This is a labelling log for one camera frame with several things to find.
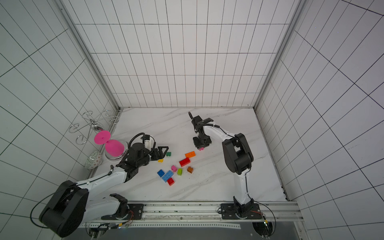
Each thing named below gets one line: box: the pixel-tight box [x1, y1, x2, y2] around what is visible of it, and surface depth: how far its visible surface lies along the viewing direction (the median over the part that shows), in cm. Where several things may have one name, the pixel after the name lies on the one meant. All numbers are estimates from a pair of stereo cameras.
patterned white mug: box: [84, 150, 103, 169], surface depth 90 cm
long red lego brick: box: [179, 157, 191, 167], surface depth 91 cm
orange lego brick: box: [185, 151, 196, 158], surface depth 94 cm
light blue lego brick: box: [161, 170, 174, 183], surface depth 86 cm
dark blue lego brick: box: [157, 169, 165, 178], surface depth 87 cm
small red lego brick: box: [167, 177, 175, 186], surface depth 83 cm
